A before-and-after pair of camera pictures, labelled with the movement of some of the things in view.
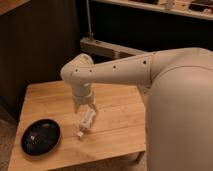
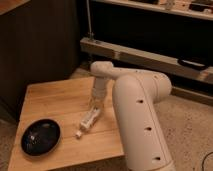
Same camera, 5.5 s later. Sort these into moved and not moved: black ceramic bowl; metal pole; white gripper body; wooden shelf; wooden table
Moved: white gripper body
Not moved: wooden table; metal pole; black ceramic bowl; wooden shelf
